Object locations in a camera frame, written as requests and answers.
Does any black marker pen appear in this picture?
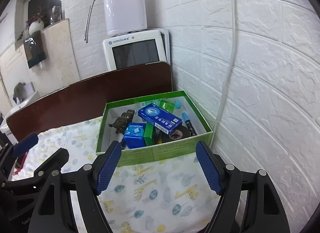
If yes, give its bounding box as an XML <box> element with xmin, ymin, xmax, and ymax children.
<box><xmin>118</xmin><ymin>134</ymin><xmax>126</xmax><ymax>150</ymax></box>

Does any green mosquito repellent plug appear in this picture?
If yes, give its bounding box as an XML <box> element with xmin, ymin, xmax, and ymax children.
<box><xmin>159</xmin><ymin>99</ymin><xmax>175</xmax><ymax>114</ymax></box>

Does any blue-capped black pen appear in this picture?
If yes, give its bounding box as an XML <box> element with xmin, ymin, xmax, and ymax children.
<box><xmin>182</xmin><ymin>112</ymin><xmax>197</xmax><ymax>136</ymax></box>

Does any brown plastic hair claw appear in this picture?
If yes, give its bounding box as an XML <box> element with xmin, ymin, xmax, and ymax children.
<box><xmin>108</xmin><ymin>109</ymin><xmax>135</xmax><ymax>134</ymax></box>

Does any white hose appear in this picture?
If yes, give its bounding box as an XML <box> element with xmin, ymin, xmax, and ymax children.
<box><xmin>208</xmin><ymin>0</ymin><xmax>238</xmax><ymax>148</ymax></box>

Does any giraffe print white cloth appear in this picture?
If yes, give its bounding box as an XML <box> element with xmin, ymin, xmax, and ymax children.
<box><xmin>12</xmin><ymin>117</ymin><xmax>219</xmax><ymax>232</ymax></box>

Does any red framed tablet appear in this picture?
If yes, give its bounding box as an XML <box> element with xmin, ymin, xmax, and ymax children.
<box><xmin>13</xmin><ymin>152</ymin><xmax>28</xmax><ymax>175</ymax></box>

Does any blue medicine box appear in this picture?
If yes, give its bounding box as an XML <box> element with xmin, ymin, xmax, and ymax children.
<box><xmin>138</xmin><ymin>103</ymin><xmax>182</xmax><ymax>135</ymax></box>

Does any white cylinder tank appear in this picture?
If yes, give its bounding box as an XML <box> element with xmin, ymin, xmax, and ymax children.
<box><xmin>103</xmin><ymin>0</ymin><xmax>148</xmax><ymax>37</ymax></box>

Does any dark cloth on counter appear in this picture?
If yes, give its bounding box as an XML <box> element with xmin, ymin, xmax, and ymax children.
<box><xmin>12</xmin><ymin>82</ymin><xmax>26</xmax><ymax>104</ymax></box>

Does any dark wall dispenser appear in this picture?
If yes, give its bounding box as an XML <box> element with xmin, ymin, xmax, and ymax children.
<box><xmin>23</xmin><ymin>31</ymin><xmax>46</xmax><ymax>69</ymax></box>

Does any white water purifier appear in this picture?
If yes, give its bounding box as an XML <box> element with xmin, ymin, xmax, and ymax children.
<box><xmin>103</xmin><ymin>28</ymin><xmax>171</xmax><ymax>71</ymax></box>

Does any black tape roll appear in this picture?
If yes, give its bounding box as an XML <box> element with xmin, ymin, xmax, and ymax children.
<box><xmin>161</xmin><ymin>126</ymin><xmax>190</xmax><ymax>143</ymax></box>

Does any plastic water bottle green label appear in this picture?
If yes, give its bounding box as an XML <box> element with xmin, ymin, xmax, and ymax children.
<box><xmin>135</xmin><ymin>98</ymin><xmax>182</xmax><ymax>110</ymax></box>

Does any potted plant white vase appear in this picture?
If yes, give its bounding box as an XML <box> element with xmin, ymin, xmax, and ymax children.
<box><xmin>17</xmin><ymin>8</ymin><xmax>47</xmax><ymax>41</ymax></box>

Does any blue square box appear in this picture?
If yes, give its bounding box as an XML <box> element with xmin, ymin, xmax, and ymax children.
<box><xmin>124</xmin><ymin>122</ymin><xmax>146</xmax><ymax>149</ymax></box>

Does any green cardboard box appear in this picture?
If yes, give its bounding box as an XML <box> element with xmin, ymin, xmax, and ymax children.
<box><xmin>96</xmin><ymin>91</ymin><xmax>213</xmax><ymax>167</ymax></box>

